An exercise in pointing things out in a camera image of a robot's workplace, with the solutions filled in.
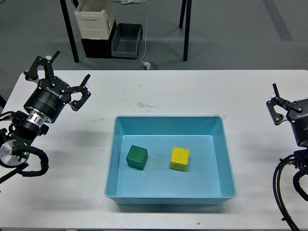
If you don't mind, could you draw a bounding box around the black table leg left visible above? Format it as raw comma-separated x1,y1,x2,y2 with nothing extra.
60,0,79,63

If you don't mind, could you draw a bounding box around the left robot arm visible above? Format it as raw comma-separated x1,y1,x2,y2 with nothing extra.
0,51,91,182

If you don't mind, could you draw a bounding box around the green block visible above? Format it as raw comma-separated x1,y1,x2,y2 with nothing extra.
126,145,148,170

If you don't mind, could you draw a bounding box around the white cable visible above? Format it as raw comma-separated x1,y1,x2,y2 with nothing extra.
140,0,149,64

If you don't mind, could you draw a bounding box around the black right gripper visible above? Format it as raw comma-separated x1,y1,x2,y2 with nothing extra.
266,83,308,147

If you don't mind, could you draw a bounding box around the black table leg right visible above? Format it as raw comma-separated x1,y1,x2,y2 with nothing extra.
183,0,192,62

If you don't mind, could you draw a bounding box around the light blue plastic box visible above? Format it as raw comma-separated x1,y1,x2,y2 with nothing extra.
105,116,236,205

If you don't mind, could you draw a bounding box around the black storage box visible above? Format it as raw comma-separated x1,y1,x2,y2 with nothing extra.
81,21,117,59

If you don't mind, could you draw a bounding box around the yellow block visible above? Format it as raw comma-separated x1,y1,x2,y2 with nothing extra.
169,147,190,171

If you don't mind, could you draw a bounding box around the grey plastic bin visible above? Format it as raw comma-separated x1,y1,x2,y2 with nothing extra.
111,23,143,59

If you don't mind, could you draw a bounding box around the black slanted table leg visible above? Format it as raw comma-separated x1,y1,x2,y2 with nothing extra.
179,0,187,28

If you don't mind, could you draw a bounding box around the white power adapter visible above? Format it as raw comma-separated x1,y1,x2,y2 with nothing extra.
143,62,151,70

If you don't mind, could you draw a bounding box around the cream plastic crate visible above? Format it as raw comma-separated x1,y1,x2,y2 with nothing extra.
75,0,115,40

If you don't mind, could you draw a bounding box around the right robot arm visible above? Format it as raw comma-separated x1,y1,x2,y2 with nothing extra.
266,83,308,231

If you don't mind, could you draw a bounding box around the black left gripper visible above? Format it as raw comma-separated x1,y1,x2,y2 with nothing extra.
24,51,91,123

